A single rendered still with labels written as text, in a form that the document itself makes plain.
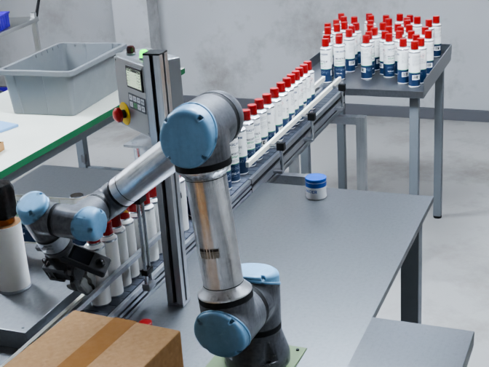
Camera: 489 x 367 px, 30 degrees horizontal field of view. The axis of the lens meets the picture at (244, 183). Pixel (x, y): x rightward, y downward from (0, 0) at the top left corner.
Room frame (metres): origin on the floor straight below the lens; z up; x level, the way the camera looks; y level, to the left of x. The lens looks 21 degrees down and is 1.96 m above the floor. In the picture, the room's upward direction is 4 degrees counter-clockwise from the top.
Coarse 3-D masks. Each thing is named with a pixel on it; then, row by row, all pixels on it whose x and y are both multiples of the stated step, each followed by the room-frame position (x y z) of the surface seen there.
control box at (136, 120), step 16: (144, 48) 2.30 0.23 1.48; (128, 64) 2.19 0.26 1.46; (176, 64) 2.17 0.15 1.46; (144, 80) 2.13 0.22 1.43; (176, 80) 2.16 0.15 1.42; (128, 96) 2.21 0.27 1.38; (144, 96) 2.13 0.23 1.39; (176, 96) 2.16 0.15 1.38; (128, 112) 2.21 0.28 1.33; (144, 128) 2.15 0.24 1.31
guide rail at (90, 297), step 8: (160, 232) 2.30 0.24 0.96; (152, 240) 2.25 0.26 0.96; (136, 256) 2.16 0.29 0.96; (128, 264) 2.12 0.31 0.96; (120, 272) 2.08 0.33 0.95; (104, 280) 2.03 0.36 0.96; (112, 280) 2.04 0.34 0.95; (96, 288) 1.99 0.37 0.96; (104, 288) 2.00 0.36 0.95; (88, 296) 1.95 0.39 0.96; (96, 296) 1.97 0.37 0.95; (80, 304) 1.91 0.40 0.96
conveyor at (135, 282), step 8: (232, 184) 2.85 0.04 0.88; (240, 184) 2.84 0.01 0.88; (232, 192) 2.77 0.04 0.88; (192, 224) 2.53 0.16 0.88; (192, 232) 2.47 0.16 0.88; (160, 256) 2.32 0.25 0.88; (152, 264) 2.27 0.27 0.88; (136, 280) 2.18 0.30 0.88; (128, 288) 2.14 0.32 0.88; (120, 296) 2.09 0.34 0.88; (88, 304) 2.06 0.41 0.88; (112, 304) 2.05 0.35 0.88; (88, 312) 2.02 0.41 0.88; (96, 312) 2.02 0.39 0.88; (104, 312) 2.02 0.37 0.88
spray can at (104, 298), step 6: (84, 246) 2.06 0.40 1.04; (90, 246) 2.05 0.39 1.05; (96, 246) 2.05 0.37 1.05; (102, 246) 2.06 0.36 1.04; (96, 252) 2.04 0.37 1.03; (102, 252) 2.05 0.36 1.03; (96, 276) 2.04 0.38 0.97; (96, 282) 2.04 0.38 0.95; (108, 288) 2.06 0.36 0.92; (102, 294) 2.04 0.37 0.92; (108, 294) 2.06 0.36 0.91; (96, 300) 2.04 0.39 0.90; (102, 300) 2.04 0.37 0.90; (108, 300) 2.05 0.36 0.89; (96, 306) 2.04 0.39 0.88; (102, 306) 2.04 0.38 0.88
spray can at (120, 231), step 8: (120, 216) 2.16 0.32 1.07; (112, 224) 2.14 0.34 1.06; (120, 224) 2.15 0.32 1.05; (120, 232) 2.14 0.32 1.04; (120, 240) 2.14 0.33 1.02; (120, 248) 2.14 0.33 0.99; (120, 256) 2.14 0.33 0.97; (128, 256) 2.16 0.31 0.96; (128, 272) 2.15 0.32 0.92; (128, 280) 2.14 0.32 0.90
